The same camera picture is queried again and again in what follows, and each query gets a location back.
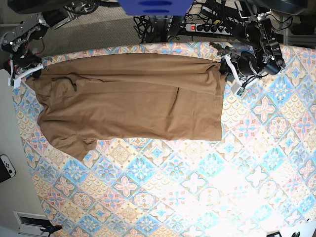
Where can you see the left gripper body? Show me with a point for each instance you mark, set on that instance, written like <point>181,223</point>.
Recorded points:
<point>244,67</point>

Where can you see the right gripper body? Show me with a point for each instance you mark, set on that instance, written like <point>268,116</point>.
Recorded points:
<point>24,66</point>

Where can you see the brown t-shirt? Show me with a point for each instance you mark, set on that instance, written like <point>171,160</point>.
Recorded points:
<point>168,97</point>

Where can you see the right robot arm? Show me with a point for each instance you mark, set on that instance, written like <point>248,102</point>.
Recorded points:
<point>43,15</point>

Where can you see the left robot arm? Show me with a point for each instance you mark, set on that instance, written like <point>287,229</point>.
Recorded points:
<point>250,26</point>

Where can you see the white power strip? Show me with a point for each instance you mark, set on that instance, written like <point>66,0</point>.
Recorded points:
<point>208,29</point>

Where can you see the game console with white controller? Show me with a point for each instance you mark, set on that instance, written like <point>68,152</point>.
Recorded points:
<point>7,170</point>

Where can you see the patterned tablecloth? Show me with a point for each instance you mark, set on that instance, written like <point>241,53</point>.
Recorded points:
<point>260,177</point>

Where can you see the white vent box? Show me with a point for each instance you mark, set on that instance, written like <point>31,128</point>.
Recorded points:
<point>30,225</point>

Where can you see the orange and black clamp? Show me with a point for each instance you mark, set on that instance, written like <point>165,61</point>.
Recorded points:
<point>50,228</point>

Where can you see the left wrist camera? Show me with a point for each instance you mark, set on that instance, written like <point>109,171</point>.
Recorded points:
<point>238,90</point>

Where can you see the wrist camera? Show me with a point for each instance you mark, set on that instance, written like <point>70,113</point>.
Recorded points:
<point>238,90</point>
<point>15,83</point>

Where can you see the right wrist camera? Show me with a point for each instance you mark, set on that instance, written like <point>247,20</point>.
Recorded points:
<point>15,83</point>

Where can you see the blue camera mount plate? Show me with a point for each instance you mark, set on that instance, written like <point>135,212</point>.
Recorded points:
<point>155,7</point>

